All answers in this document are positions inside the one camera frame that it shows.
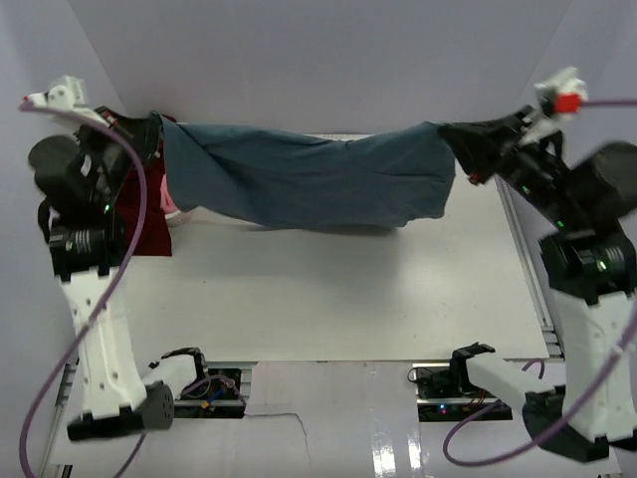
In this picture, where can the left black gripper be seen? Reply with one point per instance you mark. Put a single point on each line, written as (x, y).
(142, 132)

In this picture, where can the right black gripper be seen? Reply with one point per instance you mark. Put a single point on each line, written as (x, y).
(477, 144)

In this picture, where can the teal blue t shirt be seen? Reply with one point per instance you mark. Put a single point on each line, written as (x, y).
(285, 180)

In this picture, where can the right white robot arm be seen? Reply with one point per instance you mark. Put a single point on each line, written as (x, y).
(591, 269)

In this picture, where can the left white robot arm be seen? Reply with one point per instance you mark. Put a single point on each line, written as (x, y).
(98, 201)

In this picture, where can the pink t shirt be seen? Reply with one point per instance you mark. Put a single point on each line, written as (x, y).
(166, 203)

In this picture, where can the white plastic laundry basket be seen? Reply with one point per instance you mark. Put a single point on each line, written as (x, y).
(178, 218)

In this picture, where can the paper sheet at back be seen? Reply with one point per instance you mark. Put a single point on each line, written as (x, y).
(338, 136)

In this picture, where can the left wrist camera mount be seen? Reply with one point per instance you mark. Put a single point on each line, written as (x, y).
(66, 94)

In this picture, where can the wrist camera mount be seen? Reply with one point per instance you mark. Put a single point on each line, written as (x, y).
(559, 99)
(66, 94)

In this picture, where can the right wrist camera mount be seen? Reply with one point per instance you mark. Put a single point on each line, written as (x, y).
(559, 99)

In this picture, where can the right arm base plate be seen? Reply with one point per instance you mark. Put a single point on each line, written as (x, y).
(438, 400)

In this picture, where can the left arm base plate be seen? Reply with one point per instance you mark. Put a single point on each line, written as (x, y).
(216, 399)

